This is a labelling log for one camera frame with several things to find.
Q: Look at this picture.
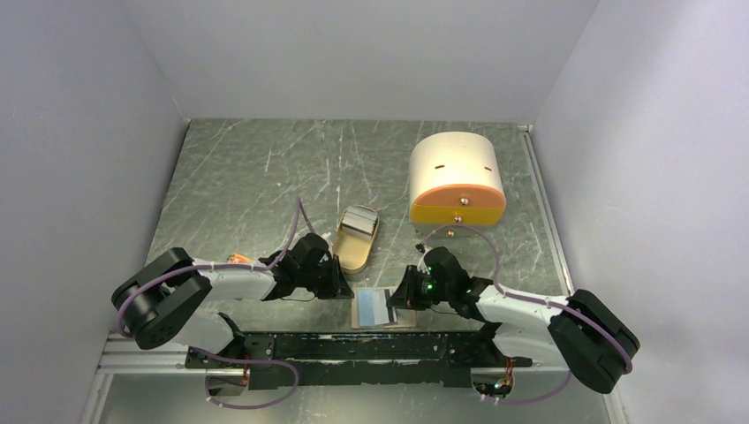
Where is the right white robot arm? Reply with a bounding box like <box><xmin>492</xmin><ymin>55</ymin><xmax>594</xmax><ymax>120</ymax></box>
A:
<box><xmin>389</xmin><ymin>247</ymin><xmax>640</xmax><ymax>394</ymax></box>

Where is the grey striped credit card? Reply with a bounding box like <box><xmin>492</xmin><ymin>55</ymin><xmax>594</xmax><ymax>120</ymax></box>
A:
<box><xmin>383</xmin><ymin>288</ymin><xmax>397</xmax><ymax>324</ymax></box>

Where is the orange patterned card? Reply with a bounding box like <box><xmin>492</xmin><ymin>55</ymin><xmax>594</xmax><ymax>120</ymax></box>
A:
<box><xmin>227</xmin><ymin>253</ymin><xmax>253</xmax><ymax>263</ymax></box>

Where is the cream orange drawer box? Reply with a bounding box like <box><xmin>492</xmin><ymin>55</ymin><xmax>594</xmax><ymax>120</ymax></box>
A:
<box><xmin>408</xmin><ymin>132</ymin><xmax>507</xmax><ymax>235</ymax></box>

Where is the grey credit card stack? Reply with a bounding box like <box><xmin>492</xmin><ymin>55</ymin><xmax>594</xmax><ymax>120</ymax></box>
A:
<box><xmin>340</xmin><ymin>205</ymin><xmax>379</xmax><ymax>239</ymax></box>

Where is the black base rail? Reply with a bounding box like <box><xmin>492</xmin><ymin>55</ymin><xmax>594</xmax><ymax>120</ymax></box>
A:
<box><xmin>185</xmin><ymin>324</ymin><xmax>532</xmax><ymax>390</ymax></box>

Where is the tan card holder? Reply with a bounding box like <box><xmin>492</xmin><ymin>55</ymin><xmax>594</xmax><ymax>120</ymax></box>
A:
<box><xmin>351</xmin><ymin>287</ymin><xmax>417</xmax><ymax>330</ymax></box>

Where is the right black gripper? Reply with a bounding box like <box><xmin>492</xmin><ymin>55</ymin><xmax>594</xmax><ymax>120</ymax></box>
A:
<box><xmin>387</xmin><ymin>264</ymin><xmax>453</xmax><ymax>310</ymax></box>

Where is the tan oval tray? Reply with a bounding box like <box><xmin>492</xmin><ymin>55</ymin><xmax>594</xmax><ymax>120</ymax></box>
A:
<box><xmin>332</xmin><ymin>216</ymin><xmax>380</xmax><ymax>274</ymax></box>

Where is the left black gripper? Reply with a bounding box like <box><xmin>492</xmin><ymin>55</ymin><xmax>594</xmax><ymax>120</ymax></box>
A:
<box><xmin>298</xmin><ymin>254</ymin><xmax>354</xmax><ymax>299</ymax></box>

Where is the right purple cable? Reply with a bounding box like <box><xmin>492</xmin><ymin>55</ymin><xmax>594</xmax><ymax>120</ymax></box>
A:
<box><xmin>420</xmin><ymin>224</ymin><xmax>635</xmax><ymax>406</ymax></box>

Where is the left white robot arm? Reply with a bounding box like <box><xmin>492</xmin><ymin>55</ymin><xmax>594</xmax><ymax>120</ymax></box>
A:
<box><xmin>111</xmin><ymin>233</ymin><xmax>353</xmax><ymax>367</ymax></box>

